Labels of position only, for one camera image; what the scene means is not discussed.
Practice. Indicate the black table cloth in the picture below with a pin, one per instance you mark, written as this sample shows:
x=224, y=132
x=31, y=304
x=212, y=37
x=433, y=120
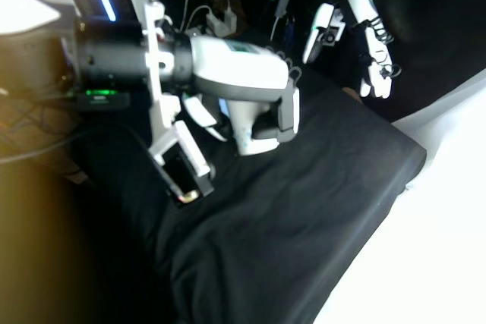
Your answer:
x=273, y=217

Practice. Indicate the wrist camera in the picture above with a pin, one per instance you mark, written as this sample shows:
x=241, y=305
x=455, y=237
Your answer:
x=331, y=35

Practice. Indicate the white power strip with plugs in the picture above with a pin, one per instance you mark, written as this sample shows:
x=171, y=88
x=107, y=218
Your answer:
x=220, y=16

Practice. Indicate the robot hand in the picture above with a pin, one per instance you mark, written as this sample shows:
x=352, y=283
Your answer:
x=360, y=5
x=243, y=70

